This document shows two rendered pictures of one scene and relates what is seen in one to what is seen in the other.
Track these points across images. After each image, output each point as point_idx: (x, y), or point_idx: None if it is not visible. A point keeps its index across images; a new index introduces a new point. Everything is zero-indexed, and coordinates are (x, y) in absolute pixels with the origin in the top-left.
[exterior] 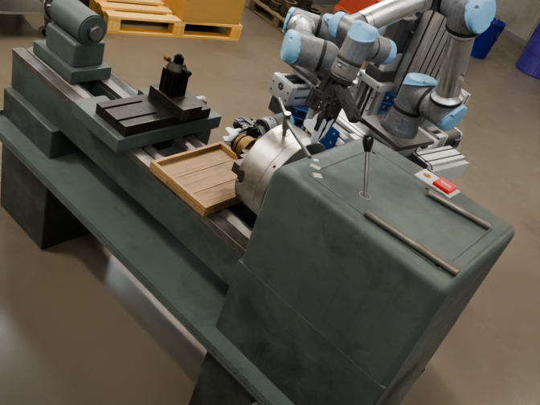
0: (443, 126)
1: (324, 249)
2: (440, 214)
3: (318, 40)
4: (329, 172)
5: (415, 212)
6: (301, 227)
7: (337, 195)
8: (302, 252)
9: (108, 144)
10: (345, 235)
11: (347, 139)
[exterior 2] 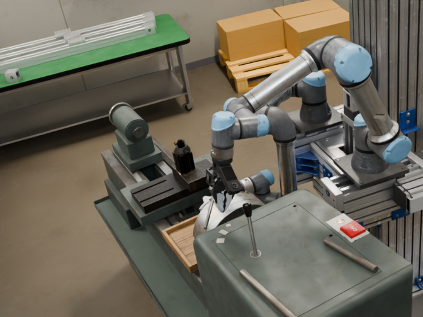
0: (387, 161)
1: (228, 304)
2: (327, 263)
3: (260, 109)
4: (233, 235)
5: (299, 263)
6: (215, 285)
7: (228, 258)
8: (223, 305)
9: (138, 220)
10: (230, 292)
11: (320, 183)
